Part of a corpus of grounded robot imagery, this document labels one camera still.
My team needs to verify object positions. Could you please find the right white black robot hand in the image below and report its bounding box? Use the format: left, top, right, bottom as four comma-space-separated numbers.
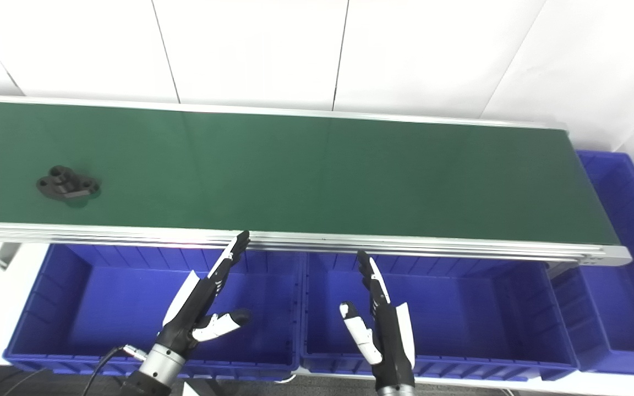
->
339, 250, 417, 391

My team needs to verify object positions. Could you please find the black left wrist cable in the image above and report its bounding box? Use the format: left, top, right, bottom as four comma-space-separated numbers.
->
80, 344, 148, 396

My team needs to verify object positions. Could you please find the green conveyor belt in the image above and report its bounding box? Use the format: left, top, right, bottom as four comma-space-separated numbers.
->
0, 95, 633, 268
0, 101, 621, 247

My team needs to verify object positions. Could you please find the blue plastic bin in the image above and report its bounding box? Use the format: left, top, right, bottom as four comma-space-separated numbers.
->
2, 244, 303, 382
550, 150, 634, 378
299, 252, 580, 383

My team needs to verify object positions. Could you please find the black machined part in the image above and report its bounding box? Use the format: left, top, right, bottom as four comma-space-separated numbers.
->
36, 165, 101, 200

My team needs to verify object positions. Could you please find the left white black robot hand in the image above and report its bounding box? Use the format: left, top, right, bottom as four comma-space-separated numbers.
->
155, 230, 252, 359

